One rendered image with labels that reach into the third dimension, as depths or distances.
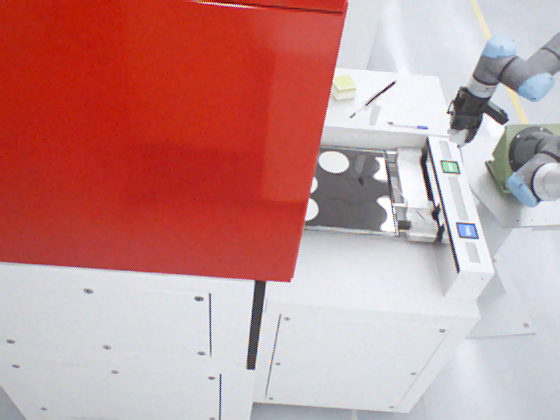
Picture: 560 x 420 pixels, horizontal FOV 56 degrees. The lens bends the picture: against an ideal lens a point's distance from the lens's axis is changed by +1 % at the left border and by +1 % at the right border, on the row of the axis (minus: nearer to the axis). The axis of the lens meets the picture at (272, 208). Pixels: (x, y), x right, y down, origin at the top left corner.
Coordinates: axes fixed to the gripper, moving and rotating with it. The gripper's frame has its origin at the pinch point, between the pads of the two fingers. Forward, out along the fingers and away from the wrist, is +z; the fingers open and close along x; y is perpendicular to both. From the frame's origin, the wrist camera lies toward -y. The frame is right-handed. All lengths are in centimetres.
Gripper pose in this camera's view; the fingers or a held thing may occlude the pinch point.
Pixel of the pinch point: (461, 145)
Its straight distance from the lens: 173.2
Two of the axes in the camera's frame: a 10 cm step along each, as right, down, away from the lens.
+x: -0.5, 7.5, -6.6
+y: -10.0, -0.9, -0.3
